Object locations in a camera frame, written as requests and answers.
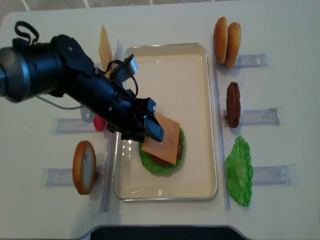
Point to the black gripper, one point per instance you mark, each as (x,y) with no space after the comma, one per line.
(134,118)

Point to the orange cheese slice front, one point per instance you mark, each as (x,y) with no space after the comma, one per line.
(166,152)

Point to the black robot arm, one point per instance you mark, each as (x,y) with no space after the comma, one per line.
(61,67)

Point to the green lettuce leaf on burger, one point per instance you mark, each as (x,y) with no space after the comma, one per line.
(156,169)

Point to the standing red tomato slice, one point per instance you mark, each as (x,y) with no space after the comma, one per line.
(99,123)

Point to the clear tomato holder left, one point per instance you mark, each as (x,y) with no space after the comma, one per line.
(60,126)

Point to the standing brown meat patty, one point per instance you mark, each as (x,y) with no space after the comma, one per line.
(233,105)

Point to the yellow cheese slice rear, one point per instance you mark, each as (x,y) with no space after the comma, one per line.
(104,48)

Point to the standing green lettuce leaf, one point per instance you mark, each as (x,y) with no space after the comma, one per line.
(239,172)

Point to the clear lettuce holder right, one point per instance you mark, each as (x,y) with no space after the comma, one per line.
(275,175)

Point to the white rectangular tray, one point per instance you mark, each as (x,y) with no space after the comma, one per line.
(176,77)

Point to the standing top bun left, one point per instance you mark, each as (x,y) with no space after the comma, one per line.
(84,167)

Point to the clear bun holder left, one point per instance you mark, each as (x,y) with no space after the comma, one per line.
(57,177)

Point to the clear bun holder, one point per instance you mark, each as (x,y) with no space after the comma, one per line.
(57,177)
(261,60)

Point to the bun slice near standing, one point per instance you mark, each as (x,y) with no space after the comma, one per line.
(233,44)

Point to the bun slice standing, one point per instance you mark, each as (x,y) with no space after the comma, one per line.
(220,39)
(233,44)

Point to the bun slice far standing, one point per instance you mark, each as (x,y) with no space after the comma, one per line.
(220,39)

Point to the clear patty holder right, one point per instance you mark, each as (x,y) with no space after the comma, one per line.
(262,117)

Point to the clear bun holder right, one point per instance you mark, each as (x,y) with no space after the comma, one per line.
(261,60)

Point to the left clear acrylic rail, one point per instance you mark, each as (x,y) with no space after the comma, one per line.
(108,174)

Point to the clear acrylic rail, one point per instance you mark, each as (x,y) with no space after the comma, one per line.
(220,128)
(108,174)

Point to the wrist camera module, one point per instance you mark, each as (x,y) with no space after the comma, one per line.
(124,70)

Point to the right clear acrylic rail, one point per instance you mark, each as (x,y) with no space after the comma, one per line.
(220,128)

